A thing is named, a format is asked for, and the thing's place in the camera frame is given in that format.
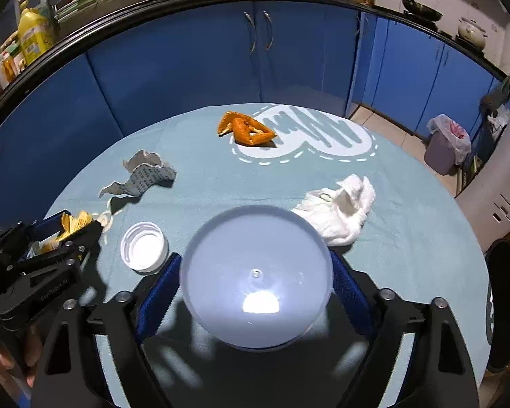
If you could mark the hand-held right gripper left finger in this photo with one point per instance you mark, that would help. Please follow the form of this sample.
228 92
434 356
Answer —
159 301

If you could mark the grey crumpled paper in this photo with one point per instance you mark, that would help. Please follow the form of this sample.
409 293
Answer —
146 176

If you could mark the white bottle cap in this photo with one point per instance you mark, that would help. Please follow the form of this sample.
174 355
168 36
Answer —
144 248

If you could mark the white crumpled tissue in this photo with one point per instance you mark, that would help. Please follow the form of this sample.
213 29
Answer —
335 216

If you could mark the blue lower cabinets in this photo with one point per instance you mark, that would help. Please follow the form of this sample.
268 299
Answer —
187 63

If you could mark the black wok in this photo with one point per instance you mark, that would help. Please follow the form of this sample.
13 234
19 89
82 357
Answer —
423 8

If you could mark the grey bin with white bag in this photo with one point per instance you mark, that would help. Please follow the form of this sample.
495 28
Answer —
442 151

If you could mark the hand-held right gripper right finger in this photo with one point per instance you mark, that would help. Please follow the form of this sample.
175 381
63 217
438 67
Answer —
352 301

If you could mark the person's left hand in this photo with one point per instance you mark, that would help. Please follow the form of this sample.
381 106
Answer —
8 365

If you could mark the blue plastic cup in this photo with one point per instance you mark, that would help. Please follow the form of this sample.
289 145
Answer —
255 263

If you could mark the yellow detergent bottle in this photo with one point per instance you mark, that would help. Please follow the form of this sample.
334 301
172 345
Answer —
35 38

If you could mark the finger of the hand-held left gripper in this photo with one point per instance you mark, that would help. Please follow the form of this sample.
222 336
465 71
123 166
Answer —
46 231
68 248

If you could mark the yellow wrapper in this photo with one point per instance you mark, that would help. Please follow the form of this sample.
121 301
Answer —
75 221

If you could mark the orange peel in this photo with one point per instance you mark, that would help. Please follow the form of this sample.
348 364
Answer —
244 129

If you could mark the tall white appliance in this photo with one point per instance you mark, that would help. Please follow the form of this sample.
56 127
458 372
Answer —
497 178

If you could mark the white clay pot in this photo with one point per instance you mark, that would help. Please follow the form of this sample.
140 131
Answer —
471 32

